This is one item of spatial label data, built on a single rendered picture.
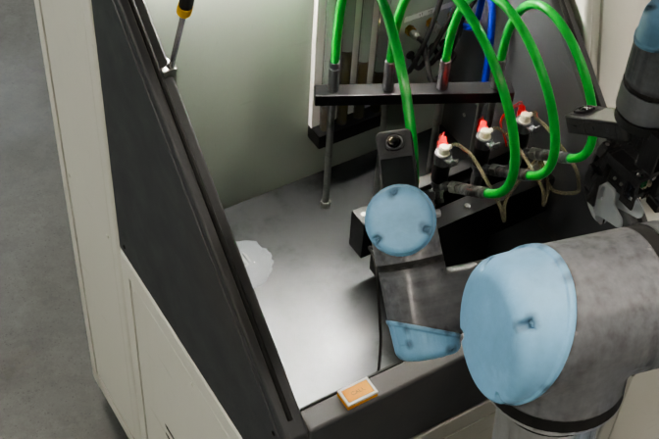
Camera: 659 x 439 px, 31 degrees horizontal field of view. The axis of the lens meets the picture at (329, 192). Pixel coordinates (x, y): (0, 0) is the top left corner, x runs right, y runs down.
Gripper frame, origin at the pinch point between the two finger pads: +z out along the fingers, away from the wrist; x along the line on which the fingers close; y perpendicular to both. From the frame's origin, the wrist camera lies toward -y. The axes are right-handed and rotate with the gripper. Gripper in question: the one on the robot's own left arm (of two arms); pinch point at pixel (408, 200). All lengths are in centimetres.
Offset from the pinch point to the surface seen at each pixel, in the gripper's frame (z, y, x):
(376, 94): 29.4, -17.8, -3.9
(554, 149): 11.7, -4.3, 21.4
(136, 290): 40, 9, -51
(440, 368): 11.5, 25.0, 0.6
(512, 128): 4.1, -7.7, 15.5
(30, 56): 192, -61, -116
